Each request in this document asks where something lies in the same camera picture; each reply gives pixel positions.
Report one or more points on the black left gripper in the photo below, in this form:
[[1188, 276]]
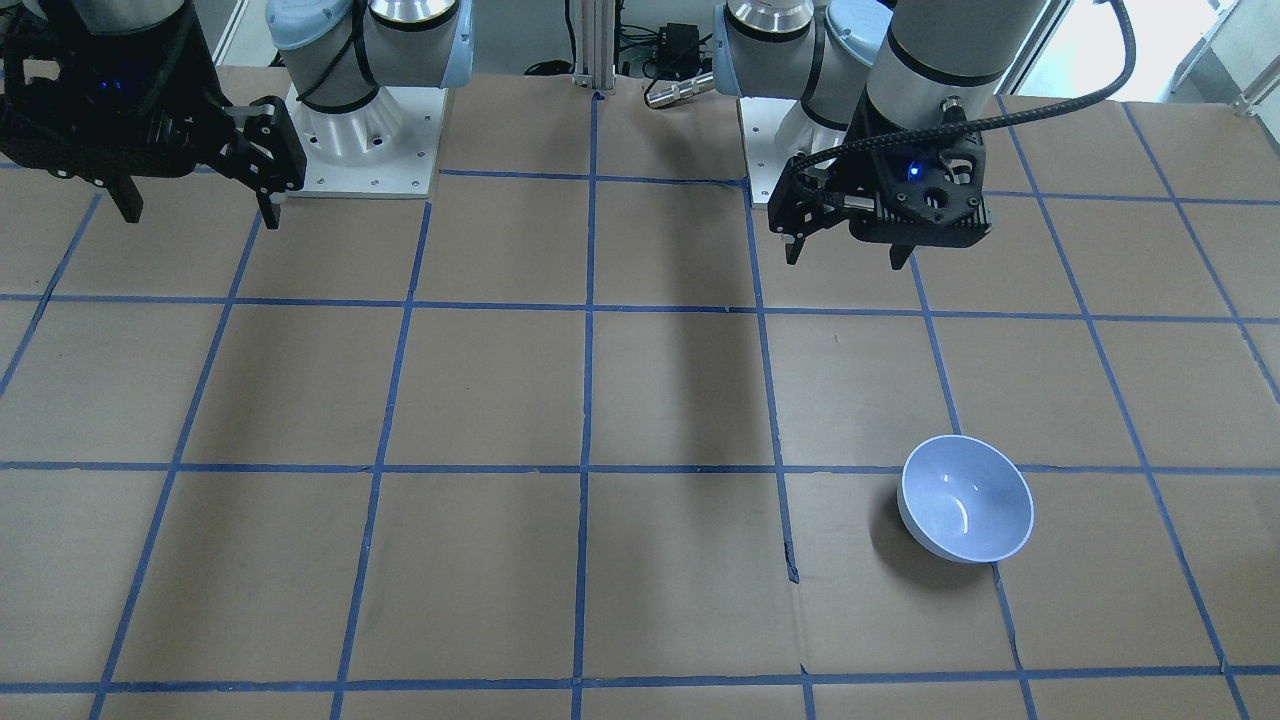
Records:
[[806, 198]]

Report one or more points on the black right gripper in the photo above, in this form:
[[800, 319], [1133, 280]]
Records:
[[203, 115]]

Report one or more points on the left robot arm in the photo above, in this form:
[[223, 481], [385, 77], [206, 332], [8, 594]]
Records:
[[868, 79]]

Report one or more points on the blue bowl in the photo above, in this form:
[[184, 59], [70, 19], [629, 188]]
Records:
[[964, 501]]

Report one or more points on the silver cylinder tool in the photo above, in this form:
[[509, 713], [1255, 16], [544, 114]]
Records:
[[680, 91]]

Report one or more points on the black power adapter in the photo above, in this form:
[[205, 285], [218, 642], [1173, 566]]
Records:
[[677, 42]]

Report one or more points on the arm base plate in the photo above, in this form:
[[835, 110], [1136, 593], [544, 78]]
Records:
[[386, 150], [773, 131]]

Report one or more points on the aluminium frame post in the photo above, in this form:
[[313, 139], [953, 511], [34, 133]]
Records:
[[594, 26]]

